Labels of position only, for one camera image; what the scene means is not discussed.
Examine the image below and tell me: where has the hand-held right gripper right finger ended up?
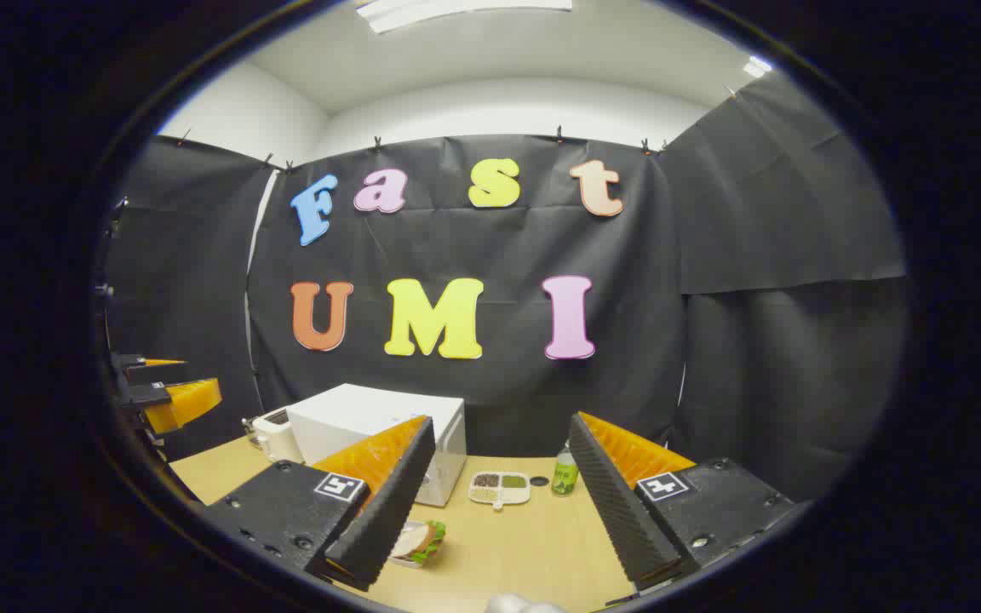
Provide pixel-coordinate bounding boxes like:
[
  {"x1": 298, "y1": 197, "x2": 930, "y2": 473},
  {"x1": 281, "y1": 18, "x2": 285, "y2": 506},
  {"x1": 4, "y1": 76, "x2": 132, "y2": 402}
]
[{"x1": 568, "y1": 411, "x2": 798, "y2": 593}]

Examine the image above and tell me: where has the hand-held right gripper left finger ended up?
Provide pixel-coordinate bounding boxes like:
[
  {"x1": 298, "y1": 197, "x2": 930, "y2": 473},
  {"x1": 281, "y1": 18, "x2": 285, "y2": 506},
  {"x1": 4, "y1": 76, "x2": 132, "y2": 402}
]
[{"x1": 201, "y1": 415, "x2": 438, "y2": 593}]

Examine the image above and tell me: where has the lettuce sandwich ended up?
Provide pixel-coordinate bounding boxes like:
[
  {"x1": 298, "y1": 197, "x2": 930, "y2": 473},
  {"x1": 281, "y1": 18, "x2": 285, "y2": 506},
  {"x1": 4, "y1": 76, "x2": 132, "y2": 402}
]
[{"x1": 390, "y1": 519, "x2": 447, "y2": 566}]

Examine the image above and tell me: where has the white microwave oven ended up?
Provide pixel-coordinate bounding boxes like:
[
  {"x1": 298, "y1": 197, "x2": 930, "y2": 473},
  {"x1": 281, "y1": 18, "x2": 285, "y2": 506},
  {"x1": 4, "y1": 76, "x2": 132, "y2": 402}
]
[{"x1": 286, "y1": 383, "x2": 468, "y2": 508}]

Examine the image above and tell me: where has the green label drink bottle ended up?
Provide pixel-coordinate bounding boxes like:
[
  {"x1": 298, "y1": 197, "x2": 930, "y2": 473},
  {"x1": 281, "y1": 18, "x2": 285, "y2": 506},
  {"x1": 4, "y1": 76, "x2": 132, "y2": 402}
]
[{"x1": 551, "y1": 443, "x2": 580, "y2": 497}]

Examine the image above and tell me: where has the white toaster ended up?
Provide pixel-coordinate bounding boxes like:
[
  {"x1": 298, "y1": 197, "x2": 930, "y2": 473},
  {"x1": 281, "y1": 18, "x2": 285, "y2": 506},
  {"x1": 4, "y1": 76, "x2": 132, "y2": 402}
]
[{"x1": 244, "y1": 407, "x2": 306, "y2": 465}]

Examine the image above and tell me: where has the divided white snack dish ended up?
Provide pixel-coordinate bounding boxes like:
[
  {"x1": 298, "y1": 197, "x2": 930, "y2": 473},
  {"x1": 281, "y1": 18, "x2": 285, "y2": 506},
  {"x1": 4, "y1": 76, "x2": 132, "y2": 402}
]
[{"x1": 468, "y1": 471, "x2": 532, "y2": 511}]

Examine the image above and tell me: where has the black backdrop cloth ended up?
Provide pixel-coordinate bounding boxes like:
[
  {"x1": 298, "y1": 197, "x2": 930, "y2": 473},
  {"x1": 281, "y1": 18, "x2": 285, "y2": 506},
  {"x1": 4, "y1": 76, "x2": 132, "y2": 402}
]
[{"x1": 103, "y1": 72, "x2": 909, "y2": 503}]

